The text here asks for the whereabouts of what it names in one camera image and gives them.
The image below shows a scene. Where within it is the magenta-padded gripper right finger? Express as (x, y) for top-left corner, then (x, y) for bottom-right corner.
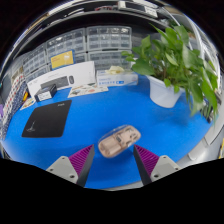
(133, 144), (183, 187)

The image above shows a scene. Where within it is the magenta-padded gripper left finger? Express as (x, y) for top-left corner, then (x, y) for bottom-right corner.
(45, 143), (96, 188)

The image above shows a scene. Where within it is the transparent pink computer mouse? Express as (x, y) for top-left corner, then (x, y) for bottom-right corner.
(97, 124), (142, 159)

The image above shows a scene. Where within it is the black mouse pad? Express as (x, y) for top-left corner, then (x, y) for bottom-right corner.
(21, 99), (73, 139)

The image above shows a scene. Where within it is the green plant in white pot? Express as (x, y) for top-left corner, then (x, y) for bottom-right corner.
(120, 23), (219, 118)

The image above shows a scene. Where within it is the large sticker sheet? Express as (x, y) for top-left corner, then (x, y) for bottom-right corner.
(67, 83), (110, 99)

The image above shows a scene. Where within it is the small sticker sheet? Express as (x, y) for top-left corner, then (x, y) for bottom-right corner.
(19, 96), (37, 111)

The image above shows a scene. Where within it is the white blue glove box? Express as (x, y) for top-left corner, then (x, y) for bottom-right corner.
(95, 65), (139, 88)

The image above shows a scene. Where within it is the white keyboard box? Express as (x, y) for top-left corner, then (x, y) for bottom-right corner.
(26, 60), (97, 98)

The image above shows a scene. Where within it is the patterned checkered cloth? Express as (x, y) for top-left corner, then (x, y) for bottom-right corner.
(0, 73), (28, 141)

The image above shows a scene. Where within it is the yellow blue box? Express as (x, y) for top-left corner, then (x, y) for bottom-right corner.
(49, 49), (75, 70)

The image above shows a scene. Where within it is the beige slatted crate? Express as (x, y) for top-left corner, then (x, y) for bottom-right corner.
(10, 66), (25, 84)

